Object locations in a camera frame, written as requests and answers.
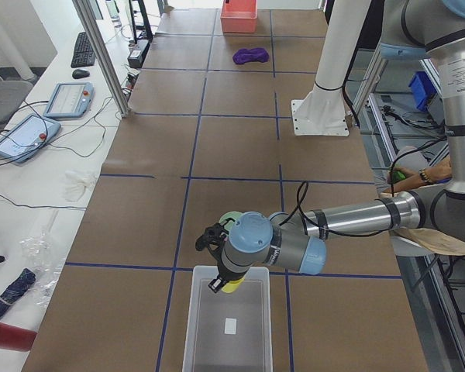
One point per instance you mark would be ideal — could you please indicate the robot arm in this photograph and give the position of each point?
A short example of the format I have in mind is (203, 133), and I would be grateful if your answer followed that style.
(297, 240)

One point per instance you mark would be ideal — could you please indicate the grey office chair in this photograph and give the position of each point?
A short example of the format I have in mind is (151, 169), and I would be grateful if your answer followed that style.
(12, 94)

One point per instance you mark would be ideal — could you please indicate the blue storage bin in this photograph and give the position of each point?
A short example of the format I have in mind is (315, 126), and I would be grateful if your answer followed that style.
(422, 90)

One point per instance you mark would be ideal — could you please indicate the black box device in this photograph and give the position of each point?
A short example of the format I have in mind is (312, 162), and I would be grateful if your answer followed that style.
(138, 53)

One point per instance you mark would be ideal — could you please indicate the teach pendant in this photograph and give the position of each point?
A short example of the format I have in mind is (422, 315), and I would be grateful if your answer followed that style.
(69, 100)
(24, 140)

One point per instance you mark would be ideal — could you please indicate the aluminium frame post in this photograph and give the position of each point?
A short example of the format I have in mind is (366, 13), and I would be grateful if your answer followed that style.
(88, 21)

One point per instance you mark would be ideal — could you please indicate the dark folded umbrella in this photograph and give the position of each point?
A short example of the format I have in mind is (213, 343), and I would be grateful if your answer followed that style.
(16, 290)

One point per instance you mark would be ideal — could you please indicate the clear plastic box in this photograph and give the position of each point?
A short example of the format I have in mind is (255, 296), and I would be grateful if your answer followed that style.
(229, 332)

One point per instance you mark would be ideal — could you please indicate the red bottle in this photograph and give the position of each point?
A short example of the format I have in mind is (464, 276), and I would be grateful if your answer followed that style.
(16, 338)

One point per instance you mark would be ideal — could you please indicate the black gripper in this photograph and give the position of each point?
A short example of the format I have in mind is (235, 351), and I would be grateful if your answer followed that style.
(225, 278)

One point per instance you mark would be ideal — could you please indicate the yellow plastic cup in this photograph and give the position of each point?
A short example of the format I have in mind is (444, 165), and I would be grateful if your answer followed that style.
(232, 286)

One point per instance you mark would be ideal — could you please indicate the pale green bowl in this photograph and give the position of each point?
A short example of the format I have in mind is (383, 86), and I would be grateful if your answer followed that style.
(229, 219)

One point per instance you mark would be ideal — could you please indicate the crumpled clear plastic wrap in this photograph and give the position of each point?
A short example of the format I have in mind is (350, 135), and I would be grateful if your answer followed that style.
(45, 257)

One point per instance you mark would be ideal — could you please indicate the pink plastic bin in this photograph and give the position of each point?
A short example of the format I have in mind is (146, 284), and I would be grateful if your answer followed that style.
(239, 16)

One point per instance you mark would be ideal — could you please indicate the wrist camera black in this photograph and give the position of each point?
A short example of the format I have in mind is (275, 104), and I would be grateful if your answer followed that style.
(213, 239)

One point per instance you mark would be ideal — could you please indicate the black keyboard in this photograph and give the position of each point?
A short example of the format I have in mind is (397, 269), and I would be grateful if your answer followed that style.
(83, 53)

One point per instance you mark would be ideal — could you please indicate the near teach pendant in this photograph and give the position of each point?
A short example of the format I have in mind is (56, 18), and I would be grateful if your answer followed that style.
(24, 140)

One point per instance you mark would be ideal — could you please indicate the seated person beige shirt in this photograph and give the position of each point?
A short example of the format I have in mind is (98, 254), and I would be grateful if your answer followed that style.
(442, 229)

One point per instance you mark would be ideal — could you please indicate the purple cloth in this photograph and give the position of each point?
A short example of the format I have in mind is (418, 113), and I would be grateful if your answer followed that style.
(244, 55)

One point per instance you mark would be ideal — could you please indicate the far teach pendant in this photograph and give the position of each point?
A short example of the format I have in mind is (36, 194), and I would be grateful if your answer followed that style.
(69, 100)

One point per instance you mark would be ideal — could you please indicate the black computer mouse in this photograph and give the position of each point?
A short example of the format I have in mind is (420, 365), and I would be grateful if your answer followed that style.
(80, 73)

